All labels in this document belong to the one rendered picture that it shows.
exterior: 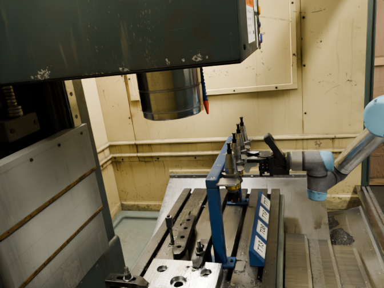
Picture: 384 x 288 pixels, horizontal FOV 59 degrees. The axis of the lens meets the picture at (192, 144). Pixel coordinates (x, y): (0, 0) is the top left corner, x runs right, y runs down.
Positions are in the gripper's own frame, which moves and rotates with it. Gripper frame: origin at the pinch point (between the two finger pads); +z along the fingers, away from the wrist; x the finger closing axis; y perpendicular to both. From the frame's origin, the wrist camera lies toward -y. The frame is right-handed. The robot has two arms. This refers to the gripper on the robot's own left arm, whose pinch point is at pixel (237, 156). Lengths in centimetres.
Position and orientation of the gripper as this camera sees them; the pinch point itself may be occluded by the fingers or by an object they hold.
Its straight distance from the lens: 135.5
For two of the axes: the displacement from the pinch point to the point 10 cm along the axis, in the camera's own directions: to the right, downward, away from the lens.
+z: -9.6, 0.1, 2.8
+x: 2.6, -3.1, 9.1
